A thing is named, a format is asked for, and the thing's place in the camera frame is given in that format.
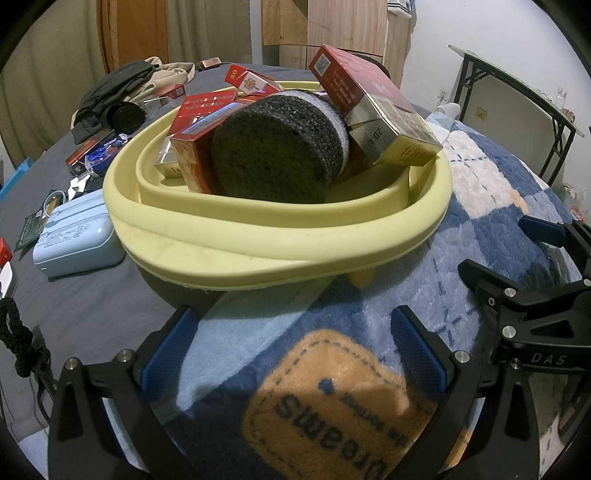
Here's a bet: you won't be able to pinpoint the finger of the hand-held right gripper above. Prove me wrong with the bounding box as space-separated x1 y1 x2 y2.
518 215 591 280
457 258 591 345

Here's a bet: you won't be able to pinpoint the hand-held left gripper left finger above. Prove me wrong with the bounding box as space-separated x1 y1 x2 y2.
47 305 199 480

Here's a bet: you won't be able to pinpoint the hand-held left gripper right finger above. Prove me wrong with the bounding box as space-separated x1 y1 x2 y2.
392 305 539 480

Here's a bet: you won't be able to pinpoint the yellow collapsible basin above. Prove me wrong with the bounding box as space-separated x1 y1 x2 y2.
102 80 454 292

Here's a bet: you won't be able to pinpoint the long red carton gold panel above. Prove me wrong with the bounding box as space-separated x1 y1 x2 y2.
168 99 259 193

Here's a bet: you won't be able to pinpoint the red silver carton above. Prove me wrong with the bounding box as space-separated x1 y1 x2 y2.
308 44 444 168

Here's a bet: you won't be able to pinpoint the red white pack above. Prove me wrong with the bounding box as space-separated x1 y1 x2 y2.
225 64 282 95

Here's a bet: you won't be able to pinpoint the blue white plaid blanket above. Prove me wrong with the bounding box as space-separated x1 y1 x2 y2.
18 117 591 480

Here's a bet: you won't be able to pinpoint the grey bed sheet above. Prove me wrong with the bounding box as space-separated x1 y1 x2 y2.
0 62 324 439

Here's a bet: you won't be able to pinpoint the black folding table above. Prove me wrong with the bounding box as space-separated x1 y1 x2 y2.
448 44 591 185

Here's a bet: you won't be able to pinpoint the light blue case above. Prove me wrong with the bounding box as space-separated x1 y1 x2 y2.
32 189 126 278

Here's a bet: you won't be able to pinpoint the crumpled white cloth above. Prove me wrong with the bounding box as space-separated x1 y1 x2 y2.
427 102 462 132

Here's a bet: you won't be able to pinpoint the green packet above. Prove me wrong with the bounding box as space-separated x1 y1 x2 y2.
14 210 47 252

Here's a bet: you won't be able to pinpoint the blue foil packet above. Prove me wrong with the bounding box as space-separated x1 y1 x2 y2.
85 138 127 171

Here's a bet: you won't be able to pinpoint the light blue box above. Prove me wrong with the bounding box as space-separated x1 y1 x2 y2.
0 157 33 195

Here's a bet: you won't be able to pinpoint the black round lens cap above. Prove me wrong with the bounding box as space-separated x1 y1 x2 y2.
108 102 145 132

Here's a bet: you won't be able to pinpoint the dark grey clothes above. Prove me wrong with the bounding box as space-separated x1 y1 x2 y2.
70 60 158 144

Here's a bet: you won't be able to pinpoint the beige clothes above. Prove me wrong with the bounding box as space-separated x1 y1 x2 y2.
124 58 197 104

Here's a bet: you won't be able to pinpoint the wooden wardrobe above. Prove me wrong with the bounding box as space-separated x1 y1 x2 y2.
261 0 414 88

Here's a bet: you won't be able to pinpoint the beige curtain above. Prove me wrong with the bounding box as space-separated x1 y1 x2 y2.
0 0 264 167

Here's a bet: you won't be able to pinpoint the orange wooden door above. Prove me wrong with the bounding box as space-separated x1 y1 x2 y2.
97 0 169 75

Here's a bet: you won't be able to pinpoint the black knitted strap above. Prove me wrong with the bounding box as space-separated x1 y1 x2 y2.
0 298 51 379

